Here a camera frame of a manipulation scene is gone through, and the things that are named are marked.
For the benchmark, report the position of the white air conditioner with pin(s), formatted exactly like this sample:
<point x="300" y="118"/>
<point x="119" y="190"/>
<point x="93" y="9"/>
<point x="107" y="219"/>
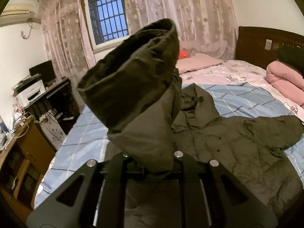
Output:
<point x="19" y="12"/>

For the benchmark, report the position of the brown wooden cabinet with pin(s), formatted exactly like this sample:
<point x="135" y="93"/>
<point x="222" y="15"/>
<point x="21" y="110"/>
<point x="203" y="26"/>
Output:
<point x="24" y="162"/>

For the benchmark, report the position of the barred window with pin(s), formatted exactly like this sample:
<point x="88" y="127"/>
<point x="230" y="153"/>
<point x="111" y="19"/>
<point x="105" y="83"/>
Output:
<point x="108" y="20"/>

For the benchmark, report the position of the blue plaid bed sheet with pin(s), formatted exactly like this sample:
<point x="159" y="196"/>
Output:
<point x="88" y="137"/>

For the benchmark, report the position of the black computer desk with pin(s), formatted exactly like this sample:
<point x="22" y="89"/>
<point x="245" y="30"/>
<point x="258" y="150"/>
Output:
<point x="55" y="112"/>

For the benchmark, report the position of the pink lace curtain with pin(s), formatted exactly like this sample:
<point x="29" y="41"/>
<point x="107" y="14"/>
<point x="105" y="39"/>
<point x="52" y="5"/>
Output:
<point x="66" y="37"/>
<point x="206" y="26"/>

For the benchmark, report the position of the pink cartoon print bedsheet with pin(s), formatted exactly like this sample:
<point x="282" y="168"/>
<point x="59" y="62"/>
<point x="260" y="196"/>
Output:
<point x="234" y="72"/>

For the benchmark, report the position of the pink folded quilt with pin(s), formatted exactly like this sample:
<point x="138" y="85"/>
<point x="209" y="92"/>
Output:
<point x="287" y="80"/>

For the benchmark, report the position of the pink lace curtain left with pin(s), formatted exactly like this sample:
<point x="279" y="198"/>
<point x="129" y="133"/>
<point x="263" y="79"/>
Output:
<point x="66" y="37"/>

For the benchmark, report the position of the white printer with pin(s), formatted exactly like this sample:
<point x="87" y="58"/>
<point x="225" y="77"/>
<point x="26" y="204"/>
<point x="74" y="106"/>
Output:
<point x="28" y="89"/>

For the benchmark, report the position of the pink pillow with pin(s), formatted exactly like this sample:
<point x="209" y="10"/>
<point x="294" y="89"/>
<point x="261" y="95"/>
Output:
<point x="197" y="62"/>

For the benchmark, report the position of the dark wooden headboard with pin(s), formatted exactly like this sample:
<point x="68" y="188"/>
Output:
<point x="258" y="45"/>

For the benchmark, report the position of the orange carrot plush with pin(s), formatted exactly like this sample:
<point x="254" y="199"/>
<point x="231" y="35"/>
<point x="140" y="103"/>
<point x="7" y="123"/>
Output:
<point x="183" y="54"/>

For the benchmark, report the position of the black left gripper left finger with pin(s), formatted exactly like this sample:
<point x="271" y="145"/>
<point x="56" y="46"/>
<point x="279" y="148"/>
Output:
<point x="93" y="196"/>

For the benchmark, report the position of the pink lace curtain right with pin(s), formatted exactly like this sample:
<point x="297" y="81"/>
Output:
<point x="206" y="26"/>

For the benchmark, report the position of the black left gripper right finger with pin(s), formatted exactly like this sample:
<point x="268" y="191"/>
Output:
<point x="210" y="196"/>

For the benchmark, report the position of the dark olive puffer jacket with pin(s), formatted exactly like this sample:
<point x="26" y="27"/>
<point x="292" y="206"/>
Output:
<point x="136" y="92"/>

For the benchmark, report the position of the black computer monitor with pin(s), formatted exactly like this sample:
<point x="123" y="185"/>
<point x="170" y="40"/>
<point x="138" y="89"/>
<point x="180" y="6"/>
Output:
<point x="47" y="72"/>

